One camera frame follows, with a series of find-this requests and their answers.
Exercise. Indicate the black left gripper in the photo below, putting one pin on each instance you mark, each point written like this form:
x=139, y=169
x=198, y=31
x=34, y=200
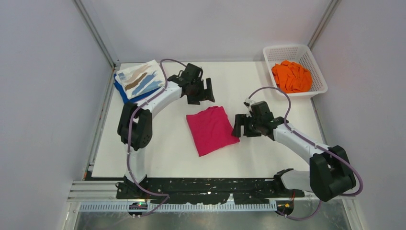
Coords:
x=202, y=97

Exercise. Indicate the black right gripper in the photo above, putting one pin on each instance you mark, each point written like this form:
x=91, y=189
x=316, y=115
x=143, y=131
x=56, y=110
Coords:
x=242, y=120

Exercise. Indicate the magenta t shirt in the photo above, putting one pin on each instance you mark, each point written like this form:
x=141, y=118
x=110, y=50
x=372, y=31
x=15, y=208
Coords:
x=211, y=130

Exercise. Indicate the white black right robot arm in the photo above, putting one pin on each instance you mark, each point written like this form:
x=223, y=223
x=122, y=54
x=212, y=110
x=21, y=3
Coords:
x=329, y=174

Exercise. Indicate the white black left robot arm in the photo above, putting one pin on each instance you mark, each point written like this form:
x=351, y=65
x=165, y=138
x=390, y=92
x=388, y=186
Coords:
x=135, y=126

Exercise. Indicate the orange t shirt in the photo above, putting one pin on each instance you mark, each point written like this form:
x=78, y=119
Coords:
x=292, y=77

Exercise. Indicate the white patterned folded t shirt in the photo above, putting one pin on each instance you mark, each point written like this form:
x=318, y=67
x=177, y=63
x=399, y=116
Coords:
x=141, y=79

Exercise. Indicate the white plastic laundry basket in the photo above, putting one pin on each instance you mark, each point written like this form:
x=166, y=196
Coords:
x=299, y=54

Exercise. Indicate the blue folded t shirt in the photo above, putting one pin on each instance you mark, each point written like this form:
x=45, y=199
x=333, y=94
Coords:
x=122, y=92

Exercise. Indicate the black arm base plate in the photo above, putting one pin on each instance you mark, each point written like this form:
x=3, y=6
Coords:
x=207, y=191

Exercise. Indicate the left aluminium corner post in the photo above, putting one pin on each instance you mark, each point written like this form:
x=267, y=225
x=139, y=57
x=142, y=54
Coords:
x=92, y=21

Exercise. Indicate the aluminium corner post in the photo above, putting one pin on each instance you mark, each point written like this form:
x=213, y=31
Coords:
x=92, y=21
x=326, y=17

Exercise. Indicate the right aluminium corner post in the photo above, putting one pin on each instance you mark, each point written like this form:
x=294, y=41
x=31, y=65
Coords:
x=326, y=17

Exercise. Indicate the aluminium frame rail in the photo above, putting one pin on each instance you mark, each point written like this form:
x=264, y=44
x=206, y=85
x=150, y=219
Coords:
x=101, y=196

